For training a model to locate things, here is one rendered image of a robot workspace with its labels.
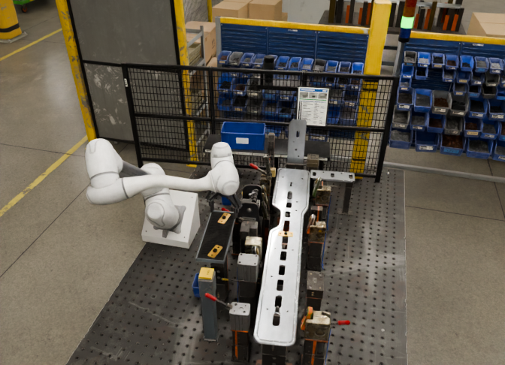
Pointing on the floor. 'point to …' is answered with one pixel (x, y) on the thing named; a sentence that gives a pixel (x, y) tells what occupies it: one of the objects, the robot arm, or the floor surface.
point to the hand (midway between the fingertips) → (224, 212)
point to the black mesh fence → (250, 110)
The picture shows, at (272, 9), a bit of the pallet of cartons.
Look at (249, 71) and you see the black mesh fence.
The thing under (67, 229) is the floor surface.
